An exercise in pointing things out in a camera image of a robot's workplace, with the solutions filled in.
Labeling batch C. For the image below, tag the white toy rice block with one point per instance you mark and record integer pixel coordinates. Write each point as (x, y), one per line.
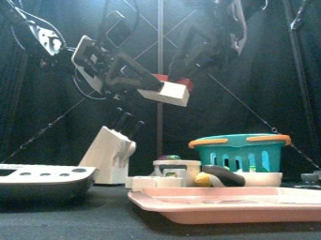
(168, 92)

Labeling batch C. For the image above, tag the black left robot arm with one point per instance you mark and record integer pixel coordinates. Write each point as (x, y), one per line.
(17, 23)

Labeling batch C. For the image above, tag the purple green toy food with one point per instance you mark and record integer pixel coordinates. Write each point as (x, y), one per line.
(169, 157)

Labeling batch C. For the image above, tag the white toy knife block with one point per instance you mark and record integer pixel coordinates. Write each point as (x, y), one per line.
(110, 157)

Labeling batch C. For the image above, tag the white toy cup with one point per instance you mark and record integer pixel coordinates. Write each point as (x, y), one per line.
(177, 170)

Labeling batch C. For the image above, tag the yellow toy food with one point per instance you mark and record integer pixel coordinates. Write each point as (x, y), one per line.
(203, 180)

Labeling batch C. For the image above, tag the black toy food piece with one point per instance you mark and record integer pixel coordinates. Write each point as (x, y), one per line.
(225, 175)

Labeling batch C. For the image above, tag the grey white toy appliance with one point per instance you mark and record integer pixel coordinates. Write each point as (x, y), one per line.
(42, 181)

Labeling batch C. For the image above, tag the white bowl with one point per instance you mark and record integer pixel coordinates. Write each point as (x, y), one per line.
(261, 178)

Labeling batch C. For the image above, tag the pink plastic tray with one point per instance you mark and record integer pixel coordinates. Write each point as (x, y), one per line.
(225, 204)

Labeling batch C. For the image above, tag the grey small object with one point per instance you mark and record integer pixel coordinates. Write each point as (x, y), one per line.
(311, 178)

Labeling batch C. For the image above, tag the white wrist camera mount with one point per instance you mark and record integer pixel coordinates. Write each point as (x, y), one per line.
(47, 40)

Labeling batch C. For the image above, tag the thin metal frame pole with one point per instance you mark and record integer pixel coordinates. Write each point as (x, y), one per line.
(160, 125)

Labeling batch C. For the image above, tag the dark metal frame post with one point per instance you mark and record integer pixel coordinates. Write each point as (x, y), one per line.
(299, 68)

